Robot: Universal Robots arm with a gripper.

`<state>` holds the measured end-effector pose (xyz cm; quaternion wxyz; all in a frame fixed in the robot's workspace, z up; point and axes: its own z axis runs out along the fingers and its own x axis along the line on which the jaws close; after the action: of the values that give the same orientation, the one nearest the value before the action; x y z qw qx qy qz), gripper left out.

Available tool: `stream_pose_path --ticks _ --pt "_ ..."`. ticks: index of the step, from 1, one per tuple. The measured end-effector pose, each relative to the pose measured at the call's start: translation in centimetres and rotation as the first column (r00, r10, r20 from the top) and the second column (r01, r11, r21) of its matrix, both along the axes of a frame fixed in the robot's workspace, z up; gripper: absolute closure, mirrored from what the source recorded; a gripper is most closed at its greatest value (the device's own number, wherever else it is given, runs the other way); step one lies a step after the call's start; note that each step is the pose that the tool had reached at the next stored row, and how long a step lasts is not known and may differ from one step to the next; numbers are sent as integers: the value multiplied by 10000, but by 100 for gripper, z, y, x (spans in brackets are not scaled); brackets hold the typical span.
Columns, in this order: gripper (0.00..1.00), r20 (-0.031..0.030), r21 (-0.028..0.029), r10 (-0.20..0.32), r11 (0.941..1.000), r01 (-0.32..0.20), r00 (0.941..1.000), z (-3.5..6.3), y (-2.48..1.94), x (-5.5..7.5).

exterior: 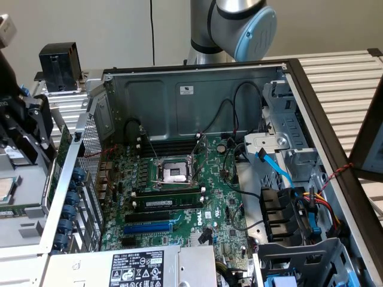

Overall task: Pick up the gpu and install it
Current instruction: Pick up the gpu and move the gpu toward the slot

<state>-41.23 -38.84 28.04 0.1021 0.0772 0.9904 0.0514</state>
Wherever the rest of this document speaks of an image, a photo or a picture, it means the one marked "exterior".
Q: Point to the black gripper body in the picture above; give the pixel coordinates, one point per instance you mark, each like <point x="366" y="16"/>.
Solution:
<point x="9" y="98"/>

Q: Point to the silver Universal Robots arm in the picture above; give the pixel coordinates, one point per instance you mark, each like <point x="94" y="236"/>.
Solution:
<point x="209" y="24"/>

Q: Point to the blue plastic disk carrier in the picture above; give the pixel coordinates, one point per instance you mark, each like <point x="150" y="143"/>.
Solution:
<point x="22" y="89"/>

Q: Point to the grey plastic parts rack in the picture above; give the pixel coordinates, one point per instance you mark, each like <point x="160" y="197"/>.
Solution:
<point x="30" y="185"/>

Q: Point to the CPU chip silver lid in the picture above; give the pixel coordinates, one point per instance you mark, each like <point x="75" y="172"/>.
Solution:
<point x="6" y="191"/>

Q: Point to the black plastic box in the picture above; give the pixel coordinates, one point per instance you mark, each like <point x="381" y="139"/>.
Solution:
<point x="60" y="65"/>

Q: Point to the blue card retainer clip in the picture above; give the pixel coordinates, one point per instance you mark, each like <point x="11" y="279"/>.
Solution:
<point x="68" y="213"/>
<point x="61" y="242"/>
<point x="79" y="176"/>
<point x="66" y="227"/>
<point x="72" y="198"/>

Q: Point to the thin metal locking lever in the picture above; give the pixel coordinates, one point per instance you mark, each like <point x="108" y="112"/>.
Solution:
<point x="149" y="146"/>

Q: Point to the black RAM slot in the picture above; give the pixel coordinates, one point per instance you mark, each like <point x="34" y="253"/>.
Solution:
<point x="170" y="143"/>
<point x="167" y="191"/>
<point x="170" y="151"/>

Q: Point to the silver CPU socket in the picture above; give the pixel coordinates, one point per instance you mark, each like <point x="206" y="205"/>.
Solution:
<point x="173" y="173"/>

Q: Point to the long black expansion slot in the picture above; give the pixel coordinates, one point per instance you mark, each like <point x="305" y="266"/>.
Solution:
<point x="146" y="216"/>

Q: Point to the short black expansion slot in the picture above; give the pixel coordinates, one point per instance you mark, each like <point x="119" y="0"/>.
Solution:
<point x="128" y="242"/>

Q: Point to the blue expansion slot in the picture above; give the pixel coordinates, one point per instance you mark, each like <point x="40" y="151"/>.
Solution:
<point x="149" y="228"/>

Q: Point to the metal socket cover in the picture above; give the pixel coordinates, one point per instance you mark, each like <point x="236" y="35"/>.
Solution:
<point x="206" y="140"/>

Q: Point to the open metal PC case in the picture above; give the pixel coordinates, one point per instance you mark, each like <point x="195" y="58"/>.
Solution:
<point x="209" y="98"/>

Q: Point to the silver power supply unit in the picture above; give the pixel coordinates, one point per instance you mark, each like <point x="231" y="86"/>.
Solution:
<point x="134" y="269"/>

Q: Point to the round coin battery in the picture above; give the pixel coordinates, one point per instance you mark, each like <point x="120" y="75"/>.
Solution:
<point x="221" y="148"/>

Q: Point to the green Dell motherboard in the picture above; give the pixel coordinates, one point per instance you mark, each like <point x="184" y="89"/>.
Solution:
<point x="215" y="176"/>

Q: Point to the silver chipset heatsink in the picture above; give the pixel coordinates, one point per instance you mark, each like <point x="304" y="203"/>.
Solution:
<point x="196" y="239"/>

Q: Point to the silver metal drive cage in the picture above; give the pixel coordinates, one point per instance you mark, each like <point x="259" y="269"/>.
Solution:
<point x="284" y="125"/>

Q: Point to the black plastic fan shroud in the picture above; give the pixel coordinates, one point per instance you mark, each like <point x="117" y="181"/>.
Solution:
<point x="278" y="215"/>

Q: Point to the grey metal disk bay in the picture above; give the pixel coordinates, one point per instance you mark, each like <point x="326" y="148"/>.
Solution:
<point x="329" y="254"/>

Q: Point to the dark framed panel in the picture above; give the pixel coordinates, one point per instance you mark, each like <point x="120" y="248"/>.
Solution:
<point x="366" y="134"/>

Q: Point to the black table end cap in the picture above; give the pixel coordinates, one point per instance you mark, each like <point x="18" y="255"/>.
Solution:
<point x="375" y="52"/>

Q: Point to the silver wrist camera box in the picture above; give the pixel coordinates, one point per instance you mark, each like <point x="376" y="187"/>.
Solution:
<point x="6" y="30"/>

